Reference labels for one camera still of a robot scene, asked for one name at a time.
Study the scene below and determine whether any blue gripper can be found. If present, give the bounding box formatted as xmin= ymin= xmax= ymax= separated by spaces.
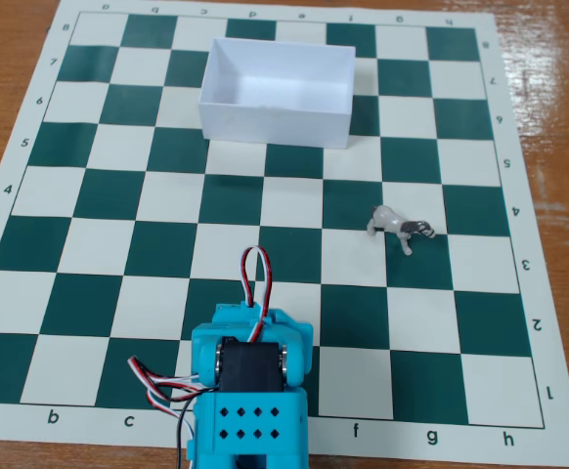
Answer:
xmin=210 ymin=301 xmax=314 ymax=346

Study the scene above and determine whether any red white black wrist cable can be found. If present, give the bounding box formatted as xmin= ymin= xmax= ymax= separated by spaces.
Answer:
xmin=126 ymin=356 xmax=217 ymax=392

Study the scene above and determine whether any white rectangular open box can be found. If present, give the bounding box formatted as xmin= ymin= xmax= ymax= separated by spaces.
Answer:
xmin=197 ymin=36 xmax=356 ymax=149

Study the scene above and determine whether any white and grey toy horse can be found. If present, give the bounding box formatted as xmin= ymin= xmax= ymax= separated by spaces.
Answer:
xmin=366 ymin=204 xmax=437 ymax=256

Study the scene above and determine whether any red white black elbow cable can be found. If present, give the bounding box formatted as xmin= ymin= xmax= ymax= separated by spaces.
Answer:
xmin=146 ymin=385 xmax=202 ymax=469

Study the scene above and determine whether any green and cream chessboard mat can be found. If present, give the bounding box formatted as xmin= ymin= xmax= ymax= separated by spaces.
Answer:
xmin=0 ymin=0 xmax=569 ymax=469

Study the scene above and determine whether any red white black gripper cable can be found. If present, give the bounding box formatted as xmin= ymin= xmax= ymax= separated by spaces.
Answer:
xmin=241 ymin=246 xmax=274 ymax=343

